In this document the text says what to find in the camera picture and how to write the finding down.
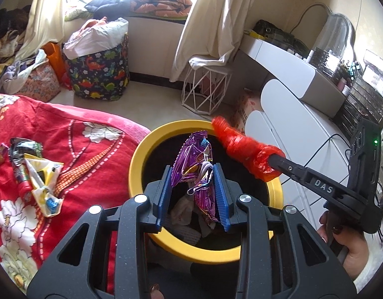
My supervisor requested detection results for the yellow rimmed black bin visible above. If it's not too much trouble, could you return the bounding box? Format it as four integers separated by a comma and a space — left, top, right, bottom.
128, 119, 284, 262

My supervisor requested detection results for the pile of clothes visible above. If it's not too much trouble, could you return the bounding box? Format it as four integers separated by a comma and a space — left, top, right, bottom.
0, 4, 33, 66

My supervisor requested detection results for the white wire basket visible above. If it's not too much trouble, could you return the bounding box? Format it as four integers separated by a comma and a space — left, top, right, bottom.
181, 65, 232, 114

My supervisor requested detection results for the light patterned cloth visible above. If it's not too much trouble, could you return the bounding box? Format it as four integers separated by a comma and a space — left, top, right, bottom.
65, 6, 89, 21

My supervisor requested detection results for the yellow snack wrapper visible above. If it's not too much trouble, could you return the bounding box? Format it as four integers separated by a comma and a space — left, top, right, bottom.
23, 154, 65, 218

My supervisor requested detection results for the orange bag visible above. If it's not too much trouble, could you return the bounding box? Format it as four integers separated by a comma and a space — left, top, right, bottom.
42, 42, 70, 91

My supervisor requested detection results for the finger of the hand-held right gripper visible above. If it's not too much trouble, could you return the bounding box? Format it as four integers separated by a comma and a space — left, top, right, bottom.
266, 152, 348, 200

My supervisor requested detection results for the floral fabric bag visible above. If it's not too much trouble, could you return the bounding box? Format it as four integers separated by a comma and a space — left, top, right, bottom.
18, 58, 62, 102

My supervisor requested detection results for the red plastic bag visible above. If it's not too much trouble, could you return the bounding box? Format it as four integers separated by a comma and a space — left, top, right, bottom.
211, 116, 286, 182

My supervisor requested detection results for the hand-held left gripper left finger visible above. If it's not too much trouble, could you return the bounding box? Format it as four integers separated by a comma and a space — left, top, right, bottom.
26, 165, 173, 299

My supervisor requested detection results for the person's right hand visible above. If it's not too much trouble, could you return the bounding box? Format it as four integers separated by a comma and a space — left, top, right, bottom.
319, 211, 376, 281

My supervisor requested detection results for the cardboard box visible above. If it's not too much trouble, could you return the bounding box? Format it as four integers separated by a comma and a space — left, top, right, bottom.
230, 89, 262, 131

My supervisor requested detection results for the grey cable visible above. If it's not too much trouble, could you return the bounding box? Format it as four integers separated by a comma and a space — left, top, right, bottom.
291, 2, 329, 35

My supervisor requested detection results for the white dresser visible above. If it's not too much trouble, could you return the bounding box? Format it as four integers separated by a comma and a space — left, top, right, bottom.
241, 33, 360, 225

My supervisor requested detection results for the dinosaur print storage bag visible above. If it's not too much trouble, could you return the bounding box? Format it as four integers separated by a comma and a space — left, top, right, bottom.
64, 33, 130, 102

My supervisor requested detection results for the red floral blanket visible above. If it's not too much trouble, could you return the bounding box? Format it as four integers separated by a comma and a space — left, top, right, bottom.
0, 93, 151, 295

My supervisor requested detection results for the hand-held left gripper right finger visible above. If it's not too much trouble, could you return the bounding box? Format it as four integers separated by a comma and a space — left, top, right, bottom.
212, 163, 357, 299

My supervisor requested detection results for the arched mirror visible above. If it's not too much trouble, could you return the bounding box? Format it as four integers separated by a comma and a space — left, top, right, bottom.
313, 3, 355, 66

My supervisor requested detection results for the orange patterned quilt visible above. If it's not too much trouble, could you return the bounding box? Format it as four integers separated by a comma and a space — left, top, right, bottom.
129, 0, 193, 19

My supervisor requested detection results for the person's right forearm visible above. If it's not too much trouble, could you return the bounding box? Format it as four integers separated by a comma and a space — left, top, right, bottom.
353, 233, 383, 293

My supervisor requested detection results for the cream curtain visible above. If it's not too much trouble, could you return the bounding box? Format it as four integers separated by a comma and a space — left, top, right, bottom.
169, 0, 257, 83
15, 0, 86, 61

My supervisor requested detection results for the dark snack wrapper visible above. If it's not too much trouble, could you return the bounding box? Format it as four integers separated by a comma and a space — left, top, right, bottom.
7, 137, 44, 190

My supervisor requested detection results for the dark puffer jacket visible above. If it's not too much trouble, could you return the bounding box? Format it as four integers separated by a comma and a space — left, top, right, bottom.
84, 0, 154, 21

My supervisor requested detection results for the black cable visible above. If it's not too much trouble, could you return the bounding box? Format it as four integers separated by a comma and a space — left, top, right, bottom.
304, 134, 351, 169

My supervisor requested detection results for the cosmetics organizer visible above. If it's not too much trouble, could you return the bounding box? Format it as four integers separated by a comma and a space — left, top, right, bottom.
335, 50, 383, 131

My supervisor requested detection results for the white plastic bag with clothes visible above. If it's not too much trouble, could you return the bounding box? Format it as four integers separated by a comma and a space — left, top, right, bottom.
63, 17, 130, 60

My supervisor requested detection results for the person's left hand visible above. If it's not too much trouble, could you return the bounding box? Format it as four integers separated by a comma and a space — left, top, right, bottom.
149, 283, 165, 299

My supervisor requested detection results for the dark pouch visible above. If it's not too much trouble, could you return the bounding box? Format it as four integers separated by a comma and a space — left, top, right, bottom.
247, 19, 310, 53

